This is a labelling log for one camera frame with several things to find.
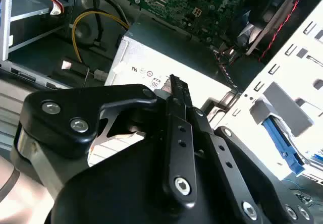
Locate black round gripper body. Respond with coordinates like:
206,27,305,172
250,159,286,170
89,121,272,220
50,138,243,224

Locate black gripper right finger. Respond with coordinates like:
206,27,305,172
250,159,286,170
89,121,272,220
193,107,316,224

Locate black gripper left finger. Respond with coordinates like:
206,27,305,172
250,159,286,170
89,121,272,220
11,74,199,205

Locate hard disk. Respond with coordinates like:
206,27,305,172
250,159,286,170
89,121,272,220
261,114,323,178

